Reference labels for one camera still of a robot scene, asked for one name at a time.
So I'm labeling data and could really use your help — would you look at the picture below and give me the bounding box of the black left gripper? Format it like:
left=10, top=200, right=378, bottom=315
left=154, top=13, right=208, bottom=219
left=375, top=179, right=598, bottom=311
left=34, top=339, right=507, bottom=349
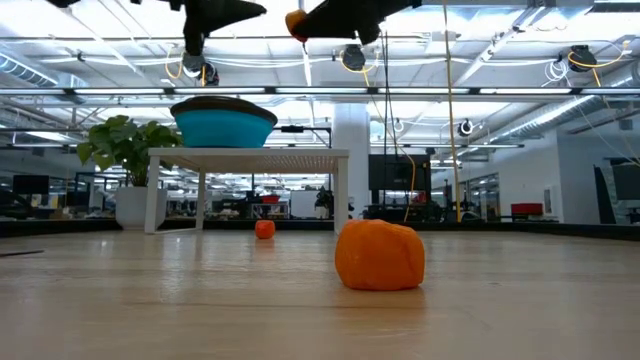
left=168, top=0, right=268, bottom=58

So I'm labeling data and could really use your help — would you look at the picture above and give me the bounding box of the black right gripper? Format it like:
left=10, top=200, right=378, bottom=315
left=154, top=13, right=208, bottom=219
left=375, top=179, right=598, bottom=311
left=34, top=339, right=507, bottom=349
left=293, top=0, right=425, bottom=47

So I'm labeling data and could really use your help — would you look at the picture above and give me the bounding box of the small orange pepper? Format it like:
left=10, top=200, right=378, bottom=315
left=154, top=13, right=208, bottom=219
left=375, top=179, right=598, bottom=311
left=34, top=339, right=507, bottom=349
left=254, top=219, right=277, bottom=241
left=284, top=8, right=310, bottom=54

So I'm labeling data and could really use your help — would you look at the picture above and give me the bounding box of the blue bowl grey rim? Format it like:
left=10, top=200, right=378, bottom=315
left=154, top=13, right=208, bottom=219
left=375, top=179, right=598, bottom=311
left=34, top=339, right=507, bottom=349
left=169, top=95, right=279, bottom=149

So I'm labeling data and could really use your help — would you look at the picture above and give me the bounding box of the orange tangerine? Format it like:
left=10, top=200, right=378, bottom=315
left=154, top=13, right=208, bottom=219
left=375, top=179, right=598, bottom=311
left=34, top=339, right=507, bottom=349
left=334, top=218, right=427, bottom=293

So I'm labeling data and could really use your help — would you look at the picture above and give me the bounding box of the white column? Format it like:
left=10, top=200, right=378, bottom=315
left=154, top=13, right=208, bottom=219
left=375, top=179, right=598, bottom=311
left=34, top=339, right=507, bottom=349
left=331, top=102, right=372, bottom=221

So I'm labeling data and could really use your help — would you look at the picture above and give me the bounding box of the long ceiling light bar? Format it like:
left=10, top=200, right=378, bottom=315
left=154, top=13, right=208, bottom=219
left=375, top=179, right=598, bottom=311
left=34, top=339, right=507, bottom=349
left=0, top=85, right=640, bottom=97

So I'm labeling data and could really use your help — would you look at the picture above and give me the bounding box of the white perforated metal shelf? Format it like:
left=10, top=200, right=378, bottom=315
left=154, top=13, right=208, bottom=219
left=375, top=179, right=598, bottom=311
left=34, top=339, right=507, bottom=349
left=144, top=146, right=351, bottom=235

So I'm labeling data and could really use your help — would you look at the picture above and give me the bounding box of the green potted plant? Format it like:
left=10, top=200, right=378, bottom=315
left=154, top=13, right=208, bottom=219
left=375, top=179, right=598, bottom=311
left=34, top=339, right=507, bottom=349
left=76, top=114, right=187, bottom=230

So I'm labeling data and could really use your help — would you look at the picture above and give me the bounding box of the dark background plant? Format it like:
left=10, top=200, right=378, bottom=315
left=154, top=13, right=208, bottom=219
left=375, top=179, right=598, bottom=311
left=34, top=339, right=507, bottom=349
left=313, top=186, right=336, bottom=220

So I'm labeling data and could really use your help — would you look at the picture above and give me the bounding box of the white board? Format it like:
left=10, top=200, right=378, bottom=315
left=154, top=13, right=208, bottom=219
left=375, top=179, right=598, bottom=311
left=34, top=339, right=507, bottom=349
left=289, top=189, right=321, bottom=220

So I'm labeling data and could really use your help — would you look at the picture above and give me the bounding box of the black desk monitor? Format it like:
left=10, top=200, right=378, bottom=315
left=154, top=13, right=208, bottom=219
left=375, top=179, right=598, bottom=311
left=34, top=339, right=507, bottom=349
left=11, top=174, right=51, bottom=197

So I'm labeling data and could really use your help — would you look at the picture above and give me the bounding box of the red bin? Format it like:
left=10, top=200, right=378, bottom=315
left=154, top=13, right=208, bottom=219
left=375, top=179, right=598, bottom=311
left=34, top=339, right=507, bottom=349
left=509, top=201, right=545, bottom=217

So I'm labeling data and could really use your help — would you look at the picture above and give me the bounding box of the dark large monitor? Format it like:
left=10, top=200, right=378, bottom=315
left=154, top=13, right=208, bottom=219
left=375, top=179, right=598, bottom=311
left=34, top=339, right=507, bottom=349
left=592, top=157, right=640, bottom=225

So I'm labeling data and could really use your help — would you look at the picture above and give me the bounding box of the black wall screen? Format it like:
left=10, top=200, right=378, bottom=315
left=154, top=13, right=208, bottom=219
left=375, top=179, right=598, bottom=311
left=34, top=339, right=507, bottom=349
left=367, top=153, right=433, bottom=192

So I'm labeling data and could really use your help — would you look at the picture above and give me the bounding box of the grey ventilation duct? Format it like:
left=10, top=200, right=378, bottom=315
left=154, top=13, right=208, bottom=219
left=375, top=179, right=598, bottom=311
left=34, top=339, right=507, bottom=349
left=0, top=49, right=90, bottom=105

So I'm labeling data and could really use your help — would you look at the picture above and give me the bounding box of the black aluminium frame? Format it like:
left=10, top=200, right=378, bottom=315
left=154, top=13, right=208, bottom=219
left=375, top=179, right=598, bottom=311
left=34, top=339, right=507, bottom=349
left=0, top=217, right=640, bottom=242

